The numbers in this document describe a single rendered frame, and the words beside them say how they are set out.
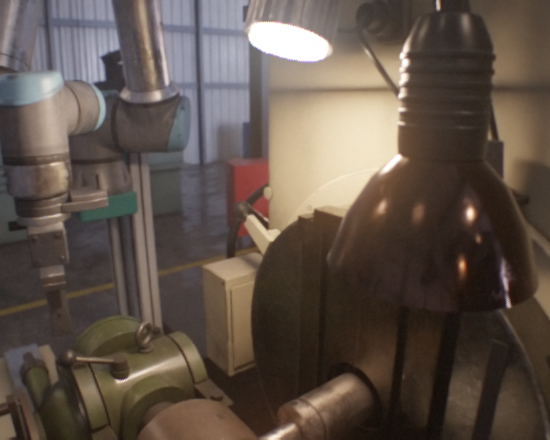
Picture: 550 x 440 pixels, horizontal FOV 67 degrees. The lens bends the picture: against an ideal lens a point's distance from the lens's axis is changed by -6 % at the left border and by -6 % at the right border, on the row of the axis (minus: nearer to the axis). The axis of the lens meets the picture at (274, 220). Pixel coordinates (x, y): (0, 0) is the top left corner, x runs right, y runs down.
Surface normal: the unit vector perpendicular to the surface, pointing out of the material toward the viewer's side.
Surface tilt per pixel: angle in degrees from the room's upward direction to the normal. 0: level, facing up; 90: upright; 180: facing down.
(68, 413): 45
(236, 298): 90
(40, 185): 90
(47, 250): 90
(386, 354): 90
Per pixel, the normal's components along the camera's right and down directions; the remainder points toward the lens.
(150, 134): -0.01, 0.61
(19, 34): 0.84, -0.09
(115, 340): 0.62, 0.22
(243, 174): 0.33, 0.26
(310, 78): -0.79, 0.17
